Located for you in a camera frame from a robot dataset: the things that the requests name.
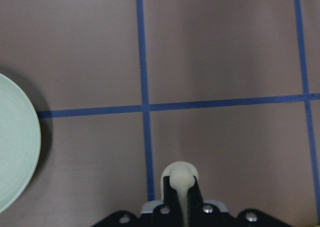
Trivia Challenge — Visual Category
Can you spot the pale green plate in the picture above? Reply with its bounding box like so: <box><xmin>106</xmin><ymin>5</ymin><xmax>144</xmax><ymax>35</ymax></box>
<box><xmin>0</xmin><ymin>75</ymin><xmax>41</xmax><ymax>212</ymax></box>

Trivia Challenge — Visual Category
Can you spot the white bun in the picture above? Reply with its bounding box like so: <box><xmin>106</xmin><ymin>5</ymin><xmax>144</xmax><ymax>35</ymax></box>
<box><xmin>160</xmin><ymin>161</ymin><xmax>199</xmax><ymax>227</ymax></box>

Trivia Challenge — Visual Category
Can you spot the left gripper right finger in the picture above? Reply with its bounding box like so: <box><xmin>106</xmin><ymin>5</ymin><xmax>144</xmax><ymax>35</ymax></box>
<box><xmin>186</xmin><ymin>176</ymin><xmax>204</xmax><ymax>227</ymax></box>

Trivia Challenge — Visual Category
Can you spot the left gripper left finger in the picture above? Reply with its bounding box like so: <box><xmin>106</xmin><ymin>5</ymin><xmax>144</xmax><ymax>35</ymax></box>
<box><xmin>162</xmin><ymin>176</ymin><xmax>184</xmax><ymax>227</ymax></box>

